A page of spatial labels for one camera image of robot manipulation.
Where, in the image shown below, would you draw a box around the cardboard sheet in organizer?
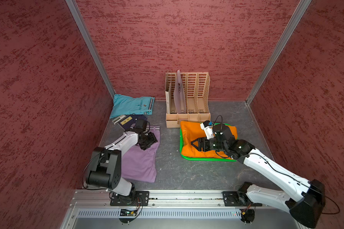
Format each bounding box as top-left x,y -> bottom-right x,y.
165,82 -> 172,114

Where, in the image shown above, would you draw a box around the lilac paper folder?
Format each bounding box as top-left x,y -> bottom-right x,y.
174,70 -> 186,114

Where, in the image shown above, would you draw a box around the orange cloth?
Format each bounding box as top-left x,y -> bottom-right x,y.
180,121 -> 239,159

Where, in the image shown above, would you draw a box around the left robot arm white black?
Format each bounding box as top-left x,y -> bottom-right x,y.
83,119 -> 158,206

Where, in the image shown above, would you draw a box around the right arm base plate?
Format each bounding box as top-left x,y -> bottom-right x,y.
222,191 -> 262,207

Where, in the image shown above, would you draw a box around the left aluminium corner post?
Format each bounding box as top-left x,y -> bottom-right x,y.
66,0 -> 116,99

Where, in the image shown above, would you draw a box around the dark blue book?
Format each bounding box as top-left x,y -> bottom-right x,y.
113,114 -> 148,132

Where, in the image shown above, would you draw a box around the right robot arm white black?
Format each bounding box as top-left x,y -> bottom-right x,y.
190,121 -> 328,229

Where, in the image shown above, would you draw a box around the teal shirt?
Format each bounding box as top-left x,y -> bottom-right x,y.
110,94 -> 155,118

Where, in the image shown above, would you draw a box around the beige desk file organizer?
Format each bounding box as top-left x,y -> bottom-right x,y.
165,72 -> 211,128

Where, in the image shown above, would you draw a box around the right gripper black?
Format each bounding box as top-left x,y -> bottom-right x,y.
190,136 -> 227,151

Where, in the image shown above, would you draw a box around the purple shorts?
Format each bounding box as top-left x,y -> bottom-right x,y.
121,126 -> 160,183

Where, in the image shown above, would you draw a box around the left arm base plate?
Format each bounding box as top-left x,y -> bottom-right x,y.
110,190 -> 150,207

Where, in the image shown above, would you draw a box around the aluminium corner post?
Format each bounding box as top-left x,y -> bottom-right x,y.
66,0 -> 116,99
246,0 -> 312,106

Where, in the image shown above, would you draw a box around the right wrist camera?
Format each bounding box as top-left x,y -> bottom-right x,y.
200,120 -> 215,140

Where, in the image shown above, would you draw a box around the green plastic basket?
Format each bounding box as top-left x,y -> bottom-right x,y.
180,121 -> 235,162

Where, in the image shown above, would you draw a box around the right aluminium corner post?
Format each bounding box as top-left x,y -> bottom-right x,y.
246,0 -> 312,106

